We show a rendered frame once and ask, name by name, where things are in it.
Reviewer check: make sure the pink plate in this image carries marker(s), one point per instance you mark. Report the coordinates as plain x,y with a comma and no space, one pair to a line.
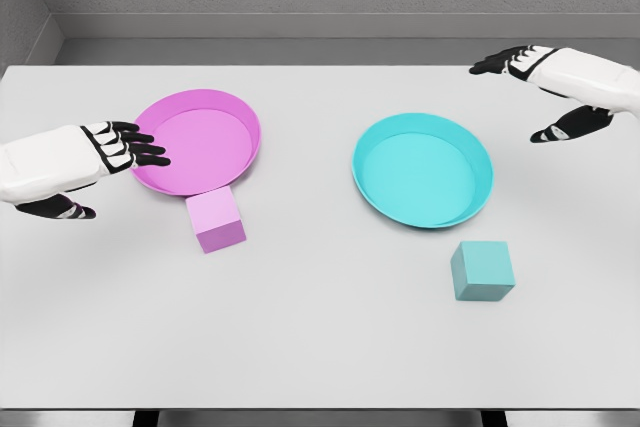
200,144

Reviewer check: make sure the cyan plate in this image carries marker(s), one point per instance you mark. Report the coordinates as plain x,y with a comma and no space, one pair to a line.
420,172

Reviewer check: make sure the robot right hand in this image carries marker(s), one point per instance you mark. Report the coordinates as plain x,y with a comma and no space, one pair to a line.
575,72

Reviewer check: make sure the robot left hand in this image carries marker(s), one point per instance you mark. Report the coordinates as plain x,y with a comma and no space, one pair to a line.
60,159

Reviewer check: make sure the cyan block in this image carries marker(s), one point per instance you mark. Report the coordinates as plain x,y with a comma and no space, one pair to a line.
482,269

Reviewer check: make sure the pink block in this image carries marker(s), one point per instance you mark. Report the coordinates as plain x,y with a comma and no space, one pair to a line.
215,219

